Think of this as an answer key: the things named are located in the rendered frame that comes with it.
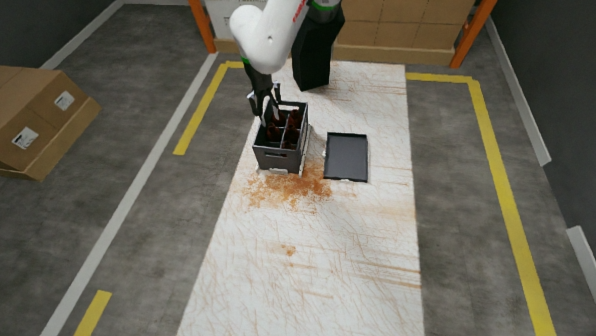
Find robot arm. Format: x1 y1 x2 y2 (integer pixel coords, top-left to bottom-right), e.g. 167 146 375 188
230 0 340 79

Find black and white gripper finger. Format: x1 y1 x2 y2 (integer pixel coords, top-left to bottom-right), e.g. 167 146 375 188
246 91 266 127
267 80 282 120

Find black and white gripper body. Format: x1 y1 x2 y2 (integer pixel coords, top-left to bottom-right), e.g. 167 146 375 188
250 74 274 98

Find dark grey crate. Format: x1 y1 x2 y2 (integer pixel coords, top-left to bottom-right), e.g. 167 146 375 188
252 102 308 174

